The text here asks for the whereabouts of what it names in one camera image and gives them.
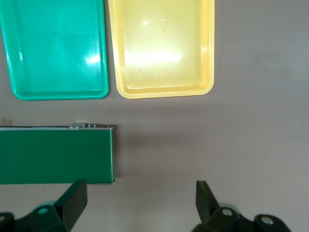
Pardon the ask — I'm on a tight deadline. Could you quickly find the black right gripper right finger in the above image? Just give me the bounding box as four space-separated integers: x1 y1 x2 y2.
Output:
193 180 290 232

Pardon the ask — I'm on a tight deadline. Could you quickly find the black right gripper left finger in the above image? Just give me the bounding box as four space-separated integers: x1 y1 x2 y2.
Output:
0 178 88 232

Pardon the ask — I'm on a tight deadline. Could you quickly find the green belt conveyor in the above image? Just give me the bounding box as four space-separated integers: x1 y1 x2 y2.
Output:
0 122 116 186

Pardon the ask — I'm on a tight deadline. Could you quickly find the yellow plastic tray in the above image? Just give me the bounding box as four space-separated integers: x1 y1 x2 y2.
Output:
107 0 215 100

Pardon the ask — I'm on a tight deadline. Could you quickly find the green plastic tray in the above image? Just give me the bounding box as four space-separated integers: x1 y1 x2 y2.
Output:
0 0 110 101

